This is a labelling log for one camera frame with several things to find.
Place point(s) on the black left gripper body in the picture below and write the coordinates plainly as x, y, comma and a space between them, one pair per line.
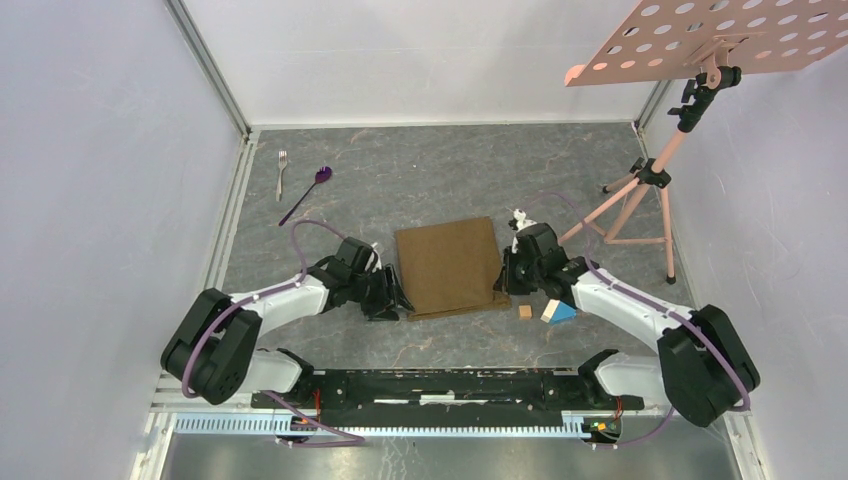
369, 289

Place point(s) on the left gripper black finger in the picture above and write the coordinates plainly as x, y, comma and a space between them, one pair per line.
392, 289
381, 310

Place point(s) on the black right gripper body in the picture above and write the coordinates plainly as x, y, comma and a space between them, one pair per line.
523, 276

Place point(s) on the brown cloth napkin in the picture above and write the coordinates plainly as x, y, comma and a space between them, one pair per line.
450, 269

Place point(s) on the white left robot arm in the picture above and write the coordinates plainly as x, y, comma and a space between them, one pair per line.
215, 353

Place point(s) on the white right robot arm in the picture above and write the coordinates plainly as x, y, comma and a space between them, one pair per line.
699, 365

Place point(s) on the small tan wooden cube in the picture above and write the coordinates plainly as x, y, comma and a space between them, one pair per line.
525, 312

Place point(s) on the cream wooden block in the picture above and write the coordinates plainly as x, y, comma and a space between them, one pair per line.
549, 312

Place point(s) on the blue wooden triangle block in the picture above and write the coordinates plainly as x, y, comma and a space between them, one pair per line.
565, 312

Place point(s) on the purple metallic spoon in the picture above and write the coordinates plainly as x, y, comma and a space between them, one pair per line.
321, 176

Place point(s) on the silver fork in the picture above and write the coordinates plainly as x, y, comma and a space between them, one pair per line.
282, 164

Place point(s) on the pink music stand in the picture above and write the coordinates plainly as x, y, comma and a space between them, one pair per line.
694, 51

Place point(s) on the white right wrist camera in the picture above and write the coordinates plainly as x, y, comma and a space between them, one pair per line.
517, 223

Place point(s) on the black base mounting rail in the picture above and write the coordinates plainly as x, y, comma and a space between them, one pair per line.
508, 397

